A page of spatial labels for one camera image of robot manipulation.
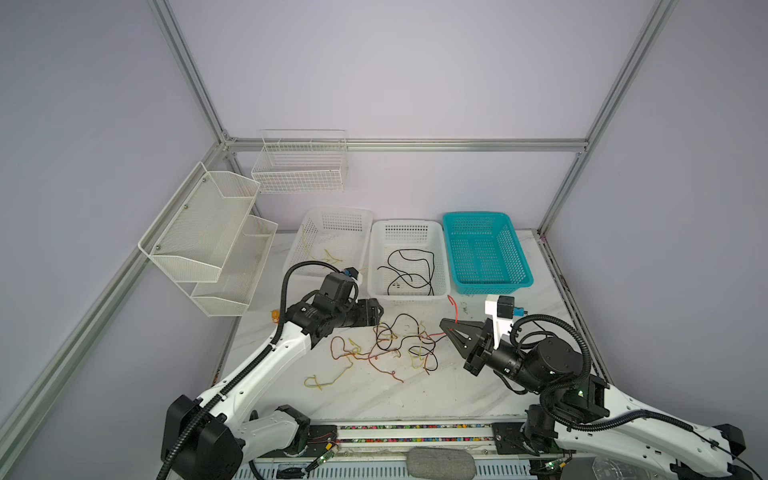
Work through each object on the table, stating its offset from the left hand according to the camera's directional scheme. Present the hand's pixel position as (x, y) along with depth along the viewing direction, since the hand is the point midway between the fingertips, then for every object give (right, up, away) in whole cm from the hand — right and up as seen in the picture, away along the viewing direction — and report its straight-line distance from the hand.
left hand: (370, 313), depth 78 cm
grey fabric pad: (+17, -33, -10) cm, 39 cm away
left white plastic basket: (-14, +23, +40) cm, 49 cm away
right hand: (+15, +2, -22) cm, 27 cm away
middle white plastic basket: (+5, +24, +36) cm, 44 cm away
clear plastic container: (+58, -36, -7) cm, 69 cm away
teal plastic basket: (+43, +17, +37) cm, 59 cm away
